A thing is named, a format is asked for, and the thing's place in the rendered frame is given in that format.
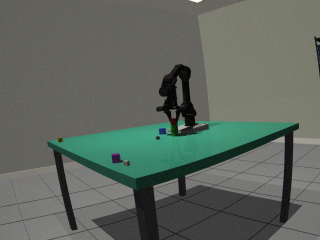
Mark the purple cube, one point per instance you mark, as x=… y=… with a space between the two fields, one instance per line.
x=116 y=158

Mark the green block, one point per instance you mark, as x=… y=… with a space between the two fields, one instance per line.
x=174 y=127
x=174 y=133

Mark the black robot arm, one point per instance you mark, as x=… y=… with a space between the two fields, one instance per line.
x=168 y=88

